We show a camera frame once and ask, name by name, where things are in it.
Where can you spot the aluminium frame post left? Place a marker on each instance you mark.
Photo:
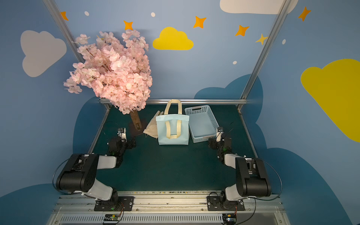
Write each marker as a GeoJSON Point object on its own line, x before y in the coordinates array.
{"type": "Point", "coordinates": [61, 23]}

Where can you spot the aluminium rear crossbar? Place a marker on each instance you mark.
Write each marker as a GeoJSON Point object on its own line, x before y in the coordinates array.
{"type": "Point", "coordinates": [200, 101]}

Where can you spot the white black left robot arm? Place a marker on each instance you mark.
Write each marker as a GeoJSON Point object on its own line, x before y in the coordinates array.
{"type": "Point", "coordinates": [80, 171]}

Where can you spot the light blue insulated delivery bag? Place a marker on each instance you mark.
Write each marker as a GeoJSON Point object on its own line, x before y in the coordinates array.
{"type": "Point", "coordinates": [173, 129]}

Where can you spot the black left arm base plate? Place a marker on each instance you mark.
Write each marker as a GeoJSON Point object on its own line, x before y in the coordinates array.
{"type": "Point", "coordinates": [117, 204]}

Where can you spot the left green circuit board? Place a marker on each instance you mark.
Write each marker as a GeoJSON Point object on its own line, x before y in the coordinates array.
{"type": "Point", "coordinates": [112, 218]}

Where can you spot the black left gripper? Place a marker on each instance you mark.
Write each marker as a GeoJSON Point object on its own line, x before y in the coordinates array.
{"type": "Point", "coordinates": [130, 143]}

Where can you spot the right green circuit board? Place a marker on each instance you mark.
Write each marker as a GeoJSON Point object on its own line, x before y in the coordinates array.
{"type": "Point", "coordinates": [229, 219]}

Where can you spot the green circuit board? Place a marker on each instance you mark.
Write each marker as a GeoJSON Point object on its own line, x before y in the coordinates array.
{"type": "Point", "coordinates": [112, 218]}
{"type": "Point", "coordinates": [229, 219]}

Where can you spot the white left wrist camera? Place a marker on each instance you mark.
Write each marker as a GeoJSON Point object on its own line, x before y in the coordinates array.
{"type": "Point", "coordinates": [122, 134]}

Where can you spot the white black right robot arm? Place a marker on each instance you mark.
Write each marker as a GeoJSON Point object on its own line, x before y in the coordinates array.
{"type": "Point", "coordinates": [251, 178]}

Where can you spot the light blue perforated basket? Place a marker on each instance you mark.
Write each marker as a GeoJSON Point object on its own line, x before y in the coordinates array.
{"type": "Point", "coordinates": [202, 123]}

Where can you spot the aluminium frame post right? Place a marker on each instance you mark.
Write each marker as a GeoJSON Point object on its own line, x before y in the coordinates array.
{"type": "Point", "coordinates": [279, 20]}

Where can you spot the aluminium frame post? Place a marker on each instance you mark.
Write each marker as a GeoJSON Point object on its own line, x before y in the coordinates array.
{"type": "Point", "coordinates": [61, 23]}
{"type": "Point", "coordinates": [279, 20]}

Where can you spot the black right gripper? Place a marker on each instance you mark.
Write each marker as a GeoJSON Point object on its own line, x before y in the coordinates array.
{"type": "Point", "coordinates": [213, 142]}

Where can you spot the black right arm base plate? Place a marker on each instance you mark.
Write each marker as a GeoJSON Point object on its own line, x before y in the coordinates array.
{"type": "Point", "coordinates": [217, 203]}

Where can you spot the pink cherry blossom tree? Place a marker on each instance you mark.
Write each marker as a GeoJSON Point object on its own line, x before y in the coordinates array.
{"type": "Point", "coordinates": [116, 70]}

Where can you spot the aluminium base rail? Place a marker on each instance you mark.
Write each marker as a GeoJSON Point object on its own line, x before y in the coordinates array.
{"type": "Point", "coordinates": [167, 208]}

